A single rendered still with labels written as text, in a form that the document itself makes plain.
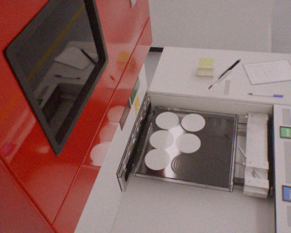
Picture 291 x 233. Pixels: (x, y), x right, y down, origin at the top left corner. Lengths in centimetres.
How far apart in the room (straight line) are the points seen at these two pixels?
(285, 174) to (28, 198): 86
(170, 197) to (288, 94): 65
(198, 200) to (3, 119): 89
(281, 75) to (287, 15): 249
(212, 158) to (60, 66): 79
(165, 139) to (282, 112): 48
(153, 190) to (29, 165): 78
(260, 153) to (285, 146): 11
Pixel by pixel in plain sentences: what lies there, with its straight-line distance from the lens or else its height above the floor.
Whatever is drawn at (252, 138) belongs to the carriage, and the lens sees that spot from 135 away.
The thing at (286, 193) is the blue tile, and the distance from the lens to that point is 113.
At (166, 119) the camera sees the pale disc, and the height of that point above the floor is 90.
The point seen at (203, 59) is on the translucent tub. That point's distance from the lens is 146.
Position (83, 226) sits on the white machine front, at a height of 107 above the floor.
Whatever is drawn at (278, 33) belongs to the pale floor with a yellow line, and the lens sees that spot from 363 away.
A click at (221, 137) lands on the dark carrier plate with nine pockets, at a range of 131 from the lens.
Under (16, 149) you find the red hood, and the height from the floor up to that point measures 155.
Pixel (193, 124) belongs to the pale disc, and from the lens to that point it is 135.
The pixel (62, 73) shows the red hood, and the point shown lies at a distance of 62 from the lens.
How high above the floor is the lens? 190
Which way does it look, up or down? 46 degrees down
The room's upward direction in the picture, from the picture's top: 8 degrees counter-clockwise
